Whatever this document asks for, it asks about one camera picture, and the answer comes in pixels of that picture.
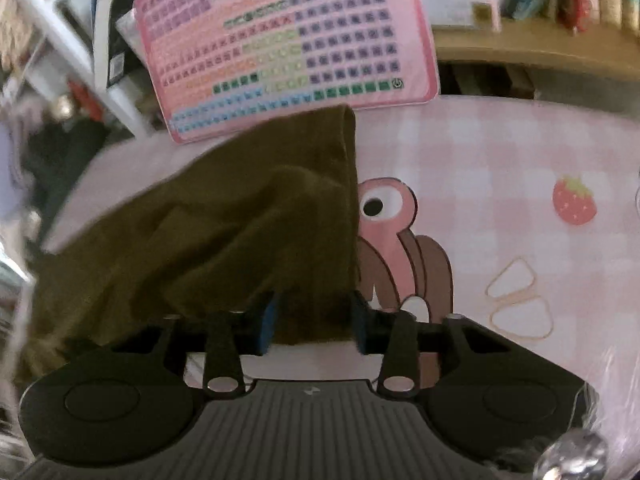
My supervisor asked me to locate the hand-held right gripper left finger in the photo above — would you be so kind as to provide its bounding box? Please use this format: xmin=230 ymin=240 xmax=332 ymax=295
xmin=112 ymin=292 xmax=279 ymax=401

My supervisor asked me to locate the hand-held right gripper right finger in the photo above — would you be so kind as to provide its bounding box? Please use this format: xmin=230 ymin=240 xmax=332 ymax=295
xmin=350 ymin=291 xmax=513 ymax=400

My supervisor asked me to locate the olive green garment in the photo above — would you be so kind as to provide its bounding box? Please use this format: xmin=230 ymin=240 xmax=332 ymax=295
xmin=15 ymin=104 xmax=361 ymax=386

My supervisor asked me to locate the pink checked printed blanket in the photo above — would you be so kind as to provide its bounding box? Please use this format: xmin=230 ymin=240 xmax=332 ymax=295
xmin=42 ymin=94 xmax=640 ymax=480

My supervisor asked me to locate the grey fluffy sleeve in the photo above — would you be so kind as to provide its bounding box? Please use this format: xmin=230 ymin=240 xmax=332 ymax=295
xmin=492 ymin=427 xmax=615 ymax=480

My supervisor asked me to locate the pink toy learning tablet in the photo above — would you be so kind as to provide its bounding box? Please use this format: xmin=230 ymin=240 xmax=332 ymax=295
xmin=134 ymin=0 xmax=441 ymax=145

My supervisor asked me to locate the wooden bookshelf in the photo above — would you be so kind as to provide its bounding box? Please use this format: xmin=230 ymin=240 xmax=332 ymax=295
xmin=432 ymin=19 xmax=640 ymax=83

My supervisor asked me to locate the black and white box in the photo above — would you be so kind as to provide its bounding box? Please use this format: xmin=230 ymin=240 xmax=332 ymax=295
xmin=91 ymin=0 xmax=147 ymax=92

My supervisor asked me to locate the white metal rack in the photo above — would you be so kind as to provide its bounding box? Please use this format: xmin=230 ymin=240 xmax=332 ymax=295
xmin=0 ymin=0 xmax=157 ymax=139

